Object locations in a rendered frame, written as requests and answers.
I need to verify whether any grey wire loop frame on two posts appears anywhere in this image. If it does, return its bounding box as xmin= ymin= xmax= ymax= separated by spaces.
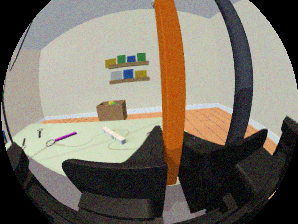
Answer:
xmin=25 ymin=0 xmax=254 ymax=224

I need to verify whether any orange handle with grey loop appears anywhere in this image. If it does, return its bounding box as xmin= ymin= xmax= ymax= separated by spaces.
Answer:
xmin=150 ymin=0 xmax=186 ymax=185

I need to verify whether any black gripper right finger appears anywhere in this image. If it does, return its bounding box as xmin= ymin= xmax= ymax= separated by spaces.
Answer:
xmin=177 ymin=128 xmax=267 ymax=213

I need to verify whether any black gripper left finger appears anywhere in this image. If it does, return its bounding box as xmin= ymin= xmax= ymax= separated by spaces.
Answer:
xmin=61 ymin=125 xmax=168 ymax=217

